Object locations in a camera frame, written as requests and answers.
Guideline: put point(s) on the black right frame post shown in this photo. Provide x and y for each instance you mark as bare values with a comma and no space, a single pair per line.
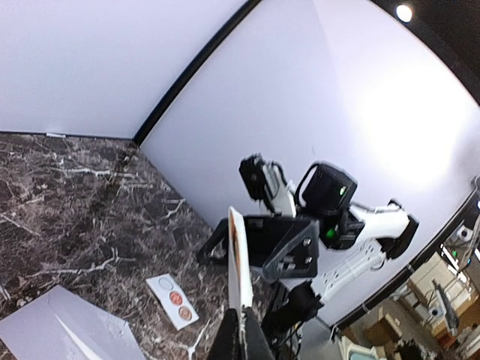
191,69

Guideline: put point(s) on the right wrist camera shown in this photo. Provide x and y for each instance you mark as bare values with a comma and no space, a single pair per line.
266,184

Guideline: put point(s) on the red round seal sticker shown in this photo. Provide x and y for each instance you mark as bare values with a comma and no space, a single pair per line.
176,298

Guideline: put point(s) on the grey envelope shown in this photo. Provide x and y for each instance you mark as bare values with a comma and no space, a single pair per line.
62,325

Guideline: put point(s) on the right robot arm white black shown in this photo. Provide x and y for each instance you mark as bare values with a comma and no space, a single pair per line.
354,239

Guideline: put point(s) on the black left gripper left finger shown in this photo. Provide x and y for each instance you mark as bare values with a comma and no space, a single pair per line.
226,342

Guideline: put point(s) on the brown round seal sticker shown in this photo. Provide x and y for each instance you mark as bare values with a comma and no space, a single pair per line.
185,313

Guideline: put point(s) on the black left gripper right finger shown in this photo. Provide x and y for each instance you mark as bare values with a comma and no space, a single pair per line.
254,345

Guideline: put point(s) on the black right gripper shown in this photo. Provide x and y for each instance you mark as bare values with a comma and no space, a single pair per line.
281,247

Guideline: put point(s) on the wax seal sticker sheet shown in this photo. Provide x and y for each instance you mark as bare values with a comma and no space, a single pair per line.
161,286

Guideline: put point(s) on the beige lined letter paper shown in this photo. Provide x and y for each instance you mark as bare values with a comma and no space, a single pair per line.
240,289

